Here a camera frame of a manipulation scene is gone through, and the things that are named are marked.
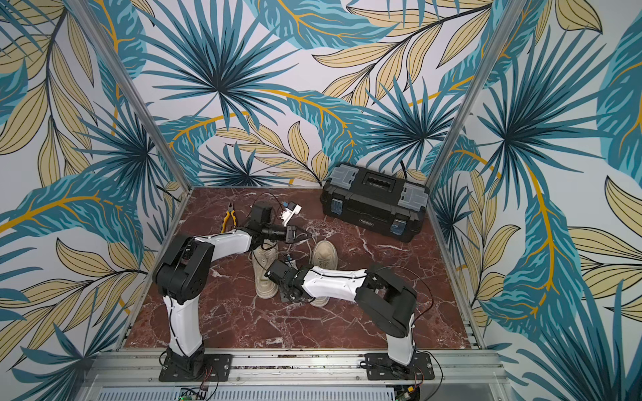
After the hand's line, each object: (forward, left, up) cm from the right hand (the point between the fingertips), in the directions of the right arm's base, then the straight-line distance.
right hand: (289, 290), depth 88 cm
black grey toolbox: (+26, -31, +15) cm, 44 cm away
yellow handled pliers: (+37, +28, +1) cm, 46 cm away
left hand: (+15, -7, +11) cm, 20 cm away
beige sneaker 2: (+13, -13, +2) cm, 18 cm away
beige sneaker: (+12, +10, +3) cm, 16 cm away
